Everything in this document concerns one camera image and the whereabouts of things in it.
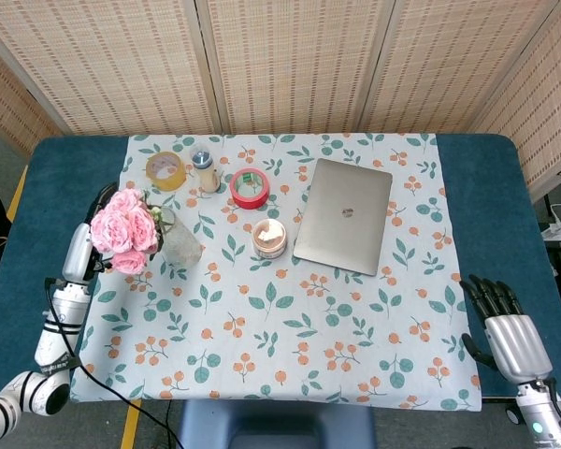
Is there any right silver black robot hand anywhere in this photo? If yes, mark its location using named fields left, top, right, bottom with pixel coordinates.
left=459, top=274, right=554, bottom=385

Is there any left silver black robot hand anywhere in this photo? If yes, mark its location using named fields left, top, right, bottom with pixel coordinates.
left=61, top=181, right=119, bottom=282

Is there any pink rose bouquet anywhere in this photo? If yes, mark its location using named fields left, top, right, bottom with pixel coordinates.
left=89, top=188, right=165, bottom=276

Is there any clear glass jar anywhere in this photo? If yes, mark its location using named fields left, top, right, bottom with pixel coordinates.
left=155, top=206, right=204, bottom=270

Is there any yellow packing tape roll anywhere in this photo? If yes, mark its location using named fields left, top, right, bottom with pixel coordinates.
left=145, top=151, right=188, bottom=193

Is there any small bottle with blue cap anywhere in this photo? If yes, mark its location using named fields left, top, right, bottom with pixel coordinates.
left=189, top=145, right=223, bottom=195

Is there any red tape roll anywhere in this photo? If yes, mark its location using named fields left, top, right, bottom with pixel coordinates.
left=228, top=167, right=269, bottom=210

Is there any round jar with pink contents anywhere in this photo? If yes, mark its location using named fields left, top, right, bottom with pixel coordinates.
left=252, top=218, right=288, bottom=260

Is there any silver closed laptop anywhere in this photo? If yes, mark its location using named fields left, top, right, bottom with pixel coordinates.
left=293, top=157, right=394, bottom=277

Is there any floral patterned tablecloth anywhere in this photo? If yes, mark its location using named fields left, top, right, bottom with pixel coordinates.
left=69, top=133, right=482, bottom=413

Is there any bamboo folding screen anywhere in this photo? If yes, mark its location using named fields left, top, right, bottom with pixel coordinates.
left=0, top=0, right=561, bottom=203

